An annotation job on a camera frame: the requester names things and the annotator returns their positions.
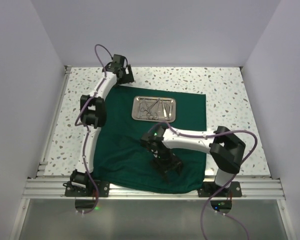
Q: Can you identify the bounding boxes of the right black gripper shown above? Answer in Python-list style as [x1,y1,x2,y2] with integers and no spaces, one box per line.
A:
[149,148,184,183]

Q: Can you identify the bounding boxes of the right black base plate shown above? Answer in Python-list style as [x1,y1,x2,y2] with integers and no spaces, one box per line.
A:
[196,180,242,199]

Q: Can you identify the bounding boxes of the steel surgical scissors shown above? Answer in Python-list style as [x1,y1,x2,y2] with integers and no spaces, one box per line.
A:
[147,98,160,120]

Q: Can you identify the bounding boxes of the aluminium mounting rail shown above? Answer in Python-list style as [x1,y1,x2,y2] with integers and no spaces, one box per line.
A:
[22,176,285,200]

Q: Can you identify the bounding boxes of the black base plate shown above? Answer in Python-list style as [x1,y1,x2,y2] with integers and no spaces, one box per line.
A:
[63,180,110,198]
[196,180,242,199]

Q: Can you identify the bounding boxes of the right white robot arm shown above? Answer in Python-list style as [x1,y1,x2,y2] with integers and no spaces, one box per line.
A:
[140,126,246,197]

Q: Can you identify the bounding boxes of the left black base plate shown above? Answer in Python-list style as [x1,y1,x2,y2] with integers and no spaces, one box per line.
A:
[63,180,110,198]

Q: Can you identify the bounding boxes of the steel forceps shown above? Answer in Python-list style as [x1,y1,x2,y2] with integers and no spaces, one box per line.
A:
[138,100,151,119]

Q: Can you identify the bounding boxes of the stainless steel instrument tray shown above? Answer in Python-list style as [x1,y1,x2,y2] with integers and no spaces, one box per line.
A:
[131,96,177,123]

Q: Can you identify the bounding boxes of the steel tweezers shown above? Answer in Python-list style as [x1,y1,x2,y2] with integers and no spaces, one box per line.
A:
[161,100,171,120]

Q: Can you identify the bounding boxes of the dark green surgical cloth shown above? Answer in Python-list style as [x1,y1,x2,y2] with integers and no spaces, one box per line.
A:
[93,86,207,188]

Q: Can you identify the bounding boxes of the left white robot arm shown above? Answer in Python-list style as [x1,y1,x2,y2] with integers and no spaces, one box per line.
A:
[70,54,134,197]

